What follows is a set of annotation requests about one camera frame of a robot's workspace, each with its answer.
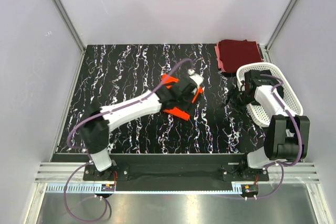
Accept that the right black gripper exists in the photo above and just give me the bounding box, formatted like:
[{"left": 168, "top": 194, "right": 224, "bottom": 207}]
[{"left": 218, "top": 86, "right": 256, "bottom": 119}]

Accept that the orange t shirt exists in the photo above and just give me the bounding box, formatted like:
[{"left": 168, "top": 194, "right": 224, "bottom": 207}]
[{"left": 156, "top": 74, "right": 203, "bottom": 121}]

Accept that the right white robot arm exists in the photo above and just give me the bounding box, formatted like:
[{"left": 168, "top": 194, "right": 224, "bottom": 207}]
[{"left": 227, "top": 70, "right": 310, "bottom": 180}]

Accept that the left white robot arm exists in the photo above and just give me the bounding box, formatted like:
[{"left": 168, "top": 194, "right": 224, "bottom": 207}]
[{"left": 79, "top": 73, "right": 204, "bottom": 180}]

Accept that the white plastic laundry basket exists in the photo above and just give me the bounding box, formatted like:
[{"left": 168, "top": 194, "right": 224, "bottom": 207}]
[{"left": 236, "top": 62, "right": 303, "bottom": 127}]

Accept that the folded maroon t shirt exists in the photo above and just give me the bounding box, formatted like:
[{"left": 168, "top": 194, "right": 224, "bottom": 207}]
[{"left": 216, "top": 39, "right": 262, "bottom": 73}]

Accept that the folded pink t shirt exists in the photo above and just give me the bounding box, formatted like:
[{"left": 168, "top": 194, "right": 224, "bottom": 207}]
[{"left": 214, "top": 45, "right": 224, "bottom": 72}]

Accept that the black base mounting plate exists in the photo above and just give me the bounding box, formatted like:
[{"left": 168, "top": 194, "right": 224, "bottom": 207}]
[{"left": 83, "top": 154, "right": 269, "bottom": 182}]

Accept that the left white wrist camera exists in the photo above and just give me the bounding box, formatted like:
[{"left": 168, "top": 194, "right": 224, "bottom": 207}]
[{"left": 187, "top": 69, "right": 204, "bottom": 94}]

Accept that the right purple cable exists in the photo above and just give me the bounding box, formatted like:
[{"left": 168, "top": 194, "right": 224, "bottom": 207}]
[{"left": 259, "top": 74, "right": 302, "bottom": 200}]

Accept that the purple cable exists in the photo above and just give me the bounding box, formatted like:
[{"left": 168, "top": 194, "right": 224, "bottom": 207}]
[
  {"left": 259, "top": 74, "right": 302, "bottom": 200},
  {"left": 62, "top": 58, "right": 196, "bottom": 224}
]

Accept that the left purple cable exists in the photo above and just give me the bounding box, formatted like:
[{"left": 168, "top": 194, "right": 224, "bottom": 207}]
[{"left": 62, "top": 58, "right": 196, "bottom": 224}]

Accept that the left aluminium frame post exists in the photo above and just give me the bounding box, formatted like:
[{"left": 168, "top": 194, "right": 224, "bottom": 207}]
[{"left": 36, "top": 0, "right": 87, "bottom": 51}]

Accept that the aluminium frame post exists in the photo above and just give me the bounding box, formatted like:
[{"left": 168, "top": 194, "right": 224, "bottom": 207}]
[
  {"left": 36, "top": 0, "right": 87, "bottom": 51},
  {"left": 265, "top": 0, "right": 299, "bottom": 50}
]

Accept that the right aluminium frame post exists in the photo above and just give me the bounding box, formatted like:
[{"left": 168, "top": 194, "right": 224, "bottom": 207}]
[{"left": 265, "top": 0, "right": 299, "bottom": 50}]

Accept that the aluminium front rail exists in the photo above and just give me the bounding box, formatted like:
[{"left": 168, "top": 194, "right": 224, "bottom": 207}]
[{"left": 35, "top": 162, "right": 319, "bottom": 184}]

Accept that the white slotted cable duct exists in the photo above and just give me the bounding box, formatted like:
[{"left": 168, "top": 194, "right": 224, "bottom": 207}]
[{"left": 46, "top": 183, "right": 243, "bottom": 195}]

